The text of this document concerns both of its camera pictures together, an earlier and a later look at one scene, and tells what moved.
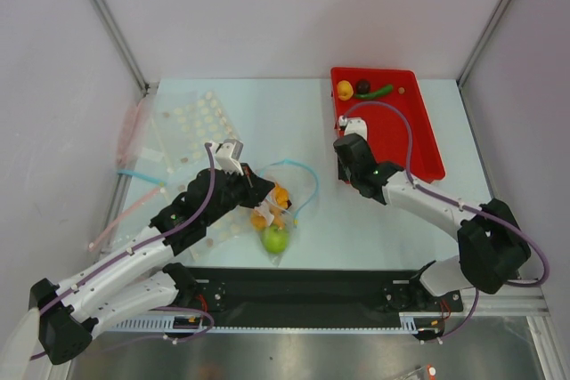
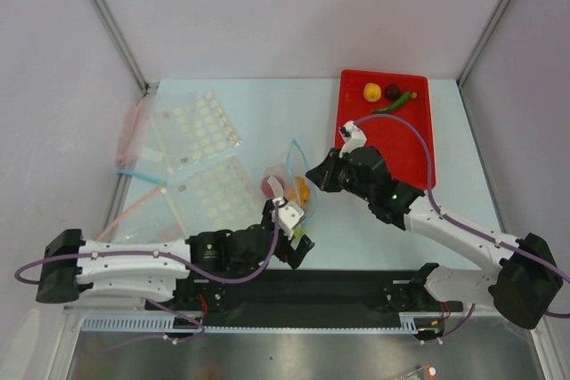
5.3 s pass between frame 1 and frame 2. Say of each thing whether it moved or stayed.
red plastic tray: stayed
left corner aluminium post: stayed
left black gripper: moved
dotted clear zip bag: stayed
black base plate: stayed
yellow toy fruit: moved
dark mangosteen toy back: moved
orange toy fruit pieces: moved
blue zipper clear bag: moved
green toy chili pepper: moved
